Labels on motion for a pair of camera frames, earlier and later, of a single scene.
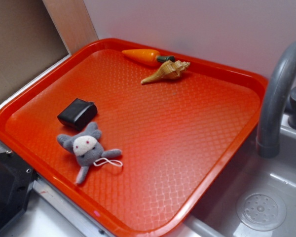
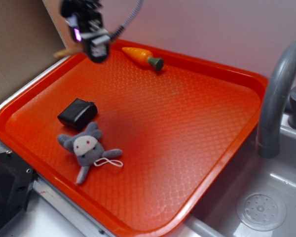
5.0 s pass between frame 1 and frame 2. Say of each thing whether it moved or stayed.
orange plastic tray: stayed
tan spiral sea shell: moved
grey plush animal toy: stayed
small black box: stayed
